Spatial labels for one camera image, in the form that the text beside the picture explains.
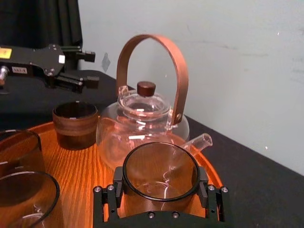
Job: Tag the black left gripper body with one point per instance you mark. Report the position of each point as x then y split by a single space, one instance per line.
45 59

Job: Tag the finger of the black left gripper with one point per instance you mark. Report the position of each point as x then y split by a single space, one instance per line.
91 82
86 56

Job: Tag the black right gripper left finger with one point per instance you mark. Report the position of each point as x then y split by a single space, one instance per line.
118 187

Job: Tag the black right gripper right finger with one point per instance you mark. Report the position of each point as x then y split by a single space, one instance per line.
204 190

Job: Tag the clear smoky drinking glass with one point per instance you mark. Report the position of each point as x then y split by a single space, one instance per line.
26 197
166 166
19 152

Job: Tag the round orange wooden tray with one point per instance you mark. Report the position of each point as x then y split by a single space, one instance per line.
78 171

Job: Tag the black curtain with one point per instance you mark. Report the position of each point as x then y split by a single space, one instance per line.
35 21

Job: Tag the dark glass with wooden sleeve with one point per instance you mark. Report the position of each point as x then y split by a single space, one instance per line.
75 129

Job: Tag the glass teapot lid, wooden knob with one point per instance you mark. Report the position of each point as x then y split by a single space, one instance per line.
145 88

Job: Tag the black table cloth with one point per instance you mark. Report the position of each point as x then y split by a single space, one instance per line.
261 190

